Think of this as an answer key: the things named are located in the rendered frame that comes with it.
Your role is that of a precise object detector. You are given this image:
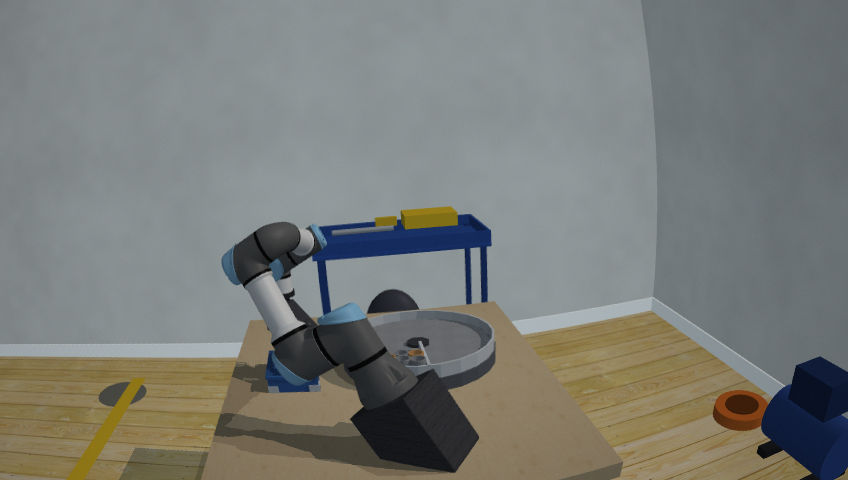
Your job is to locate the blue crate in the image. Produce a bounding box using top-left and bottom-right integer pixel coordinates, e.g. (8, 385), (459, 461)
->
(265, 350), (321, 393)

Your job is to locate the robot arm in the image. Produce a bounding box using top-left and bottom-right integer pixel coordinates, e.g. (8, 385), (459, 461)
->
(221, 222), (418, 410)

